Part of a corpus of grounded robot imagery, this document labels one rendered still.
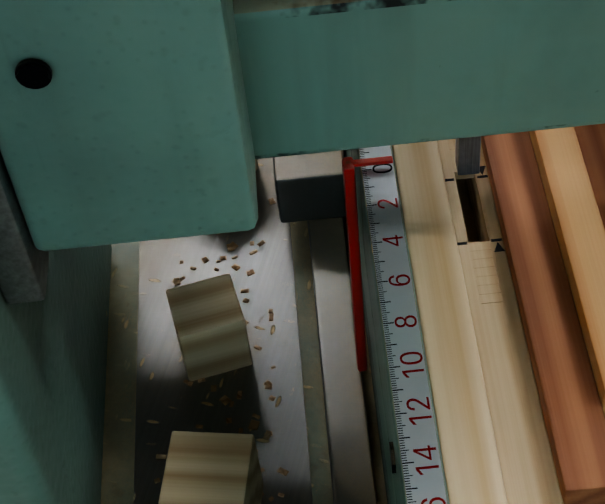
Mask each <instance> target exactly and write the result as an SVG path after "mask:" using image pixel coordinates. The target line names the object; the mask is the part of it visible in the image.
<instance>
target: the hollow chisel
mask: <svg viewBox="0 0 605 504"><path fill-rule="evenodd" d="M480 153H481V136H477V137H467V138H458V139H456V144H455V163H456V168H457V173H458V175H469V174H479V173H480Z"/></svg>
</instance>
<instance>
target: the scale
mask: <svg viewBox="0 0 605 504"><path fill-rule="evenodd" d="M359 152H360V159H365V158H375V157H385V156H392V155H391V148H390V145H389V146H379V147H369V148H359ZM362 174H363V181H364V188H365V196H366V203H367V210H368V218H369V225H370V232H371V240H372V247H373V254H374V262H375V269H376V276H377V283H378V291H379V298H380V305H381V313H382V320H383V327H384V335H385V342H386V349H387V357H388V364H389V371H390V379H391V386H392V393H393V401H394V408H395V415H396V422H397V430H398V437H399V444H400V452H401V459H402V466H403V474H404V481H405V488H406V496H407V503H408V504H447V498H446V492H445V486H444V480H443V473H442V467H441V461H440V455H439V448H438V442H437V436H436V430H435V423H434V417H433V411H432V405H431V398H430V392H429V386H428V380H427V373H426V367H425V361H424V355H423V348H422V342H421V336H420V330H419V323H418V317H417V311H416V305H415V298H414V292H413V286H412V280H411V273H410V267H409V261H408V255H407V248H406V242H405V236H404V230H403V223H402V217H401V211H400V205H399V198H398V192H397V186H396V180H395V173H394V167H393V163H389V164H380V165H370V166H362Z"/></svg>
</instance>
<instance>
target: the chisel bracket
mask: <svg viewBox="0 0 605 504"><path fill-rule="evenodd" d="M233 9H234V19H235V26H236V33H237V40H238V47H239V53H240V60H241V67H242V73H243V80H244V87H245V94H246V100H247V107H248V114H249V121H250V127H251V134H252V141H253V148H254V154H255V159H261V158H270V157H280V156H290V155H300V154H310V153H320V152H330V151H339V150H349V149H359V148H369V147H379V146H389V145H399V144H408V143H418V142H428V141H438V140H448V139H458V138H467V137H477V136H487V135H497V134H507V133H517V132H527V131H536V130H546V129H556V128H566V127H576V126H586V125H596V124H605V0H233Z"/></svg>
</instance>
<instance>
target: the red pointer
mask: <svg viewBox="0 0 605 504"><path fill-rule="evenodd" d="M389 163H393V157H392V156H385V157H375V158H365V159H355V160H353V158H352V157H344V158H343V159H342V171H343V185H344V198H345V212H346V225H347V239H348V252H349V266H350V279H351V293H352V306H353V320H354V333H355V346H356V360H357V369H358V370H359V371H366V370H367V352H366V336H365V320H364V304H363V289H362V273H361V257H360V241H359V226H358V210H357V194H356V178H355V167H360V166H370V165H380V164H389Z"/></svg>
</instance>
